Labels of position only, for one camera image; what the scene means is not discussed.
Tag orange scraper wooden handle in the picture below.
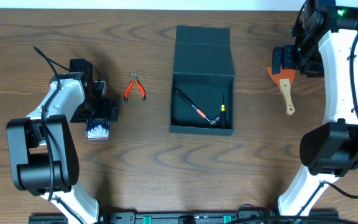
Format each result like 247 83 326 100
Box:
267 67 296 115

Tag blue screwdriver bit set case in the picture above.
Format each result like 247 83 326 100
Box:
85 120 110 141

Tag black yellow screwdriver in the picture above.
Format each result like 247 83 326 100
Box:
220 92 226 129

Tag small claw hammer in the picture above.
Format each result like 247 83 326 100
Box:
175 88 221 126

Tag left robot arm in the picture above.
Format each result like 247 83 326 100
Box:
6 58 117 223

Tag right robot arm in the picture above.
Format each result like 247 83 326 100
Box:
268 0 358 220

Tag dark green open box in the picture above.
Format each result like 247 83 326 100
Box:
169 26 235 136

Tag red handled pliers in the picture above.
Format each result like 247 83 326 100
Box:
123 72 147 102

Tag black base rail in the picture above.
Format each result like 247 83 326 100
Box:
28 210 340 224

